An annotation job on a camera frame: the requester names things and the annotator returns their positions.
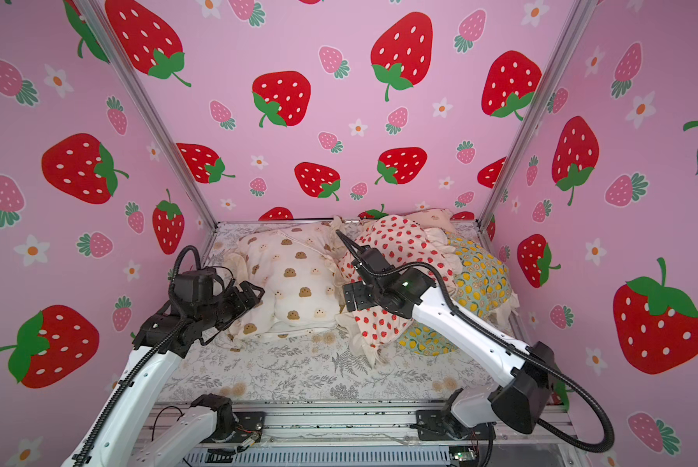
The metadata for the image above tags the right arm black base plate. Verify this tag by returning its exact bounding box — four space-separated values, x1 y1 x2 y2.
414 410 471 441

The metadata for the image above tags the strawberry print pillow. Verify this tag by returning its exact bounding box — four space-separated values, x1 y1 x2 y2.
336 215 462 365

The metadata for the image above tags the left aluminium frame post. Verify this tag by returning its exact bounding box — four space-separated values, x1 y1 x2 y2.
76 0 218 231

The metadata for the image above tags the right aluminium frame post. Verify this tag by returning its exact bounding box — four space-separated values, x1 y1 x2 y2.
476 0 597 232

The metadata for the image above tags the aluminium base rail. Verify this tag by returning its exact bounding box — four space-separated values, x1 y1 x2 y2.
134 400 586 466

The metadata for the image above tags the cream bear print pillow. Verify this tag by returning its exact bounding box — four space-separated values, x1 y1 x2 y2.
405 208 458 237

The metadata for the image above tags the black corrugated cable hose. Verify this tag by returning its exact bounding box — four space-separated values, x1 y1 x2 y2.
335 228 615 455

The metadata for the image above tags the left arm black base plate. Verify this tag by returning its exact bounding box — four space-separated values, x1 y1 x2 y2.
201 412 266 444

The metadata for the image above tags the aluminium frame post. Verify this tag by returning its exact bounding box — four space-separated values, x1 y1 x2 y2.
476 0 597 232
76 0 218 231

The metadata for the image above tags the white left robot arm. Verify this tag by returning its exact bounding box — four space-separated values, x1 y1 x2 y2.
64 268 265 466

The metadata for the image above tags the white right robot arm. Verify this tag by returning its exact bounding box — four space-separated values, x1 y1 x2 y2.
344 242 555 435

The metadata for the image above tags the cream large-bear print pillow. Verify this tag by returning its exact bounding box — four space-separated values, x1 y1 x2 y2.
213 224 343 342

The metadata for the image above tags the lemon print pillow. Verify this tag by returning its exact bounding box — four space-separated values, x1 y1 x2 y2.
399 233 519 357

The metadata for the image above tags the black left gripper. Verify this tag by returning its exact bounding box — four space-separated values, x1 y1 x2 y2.
196 280 263 335

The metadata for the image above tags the floral grey table mat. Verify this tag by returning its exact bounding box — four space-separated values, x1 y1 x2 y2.
146 221 528 404

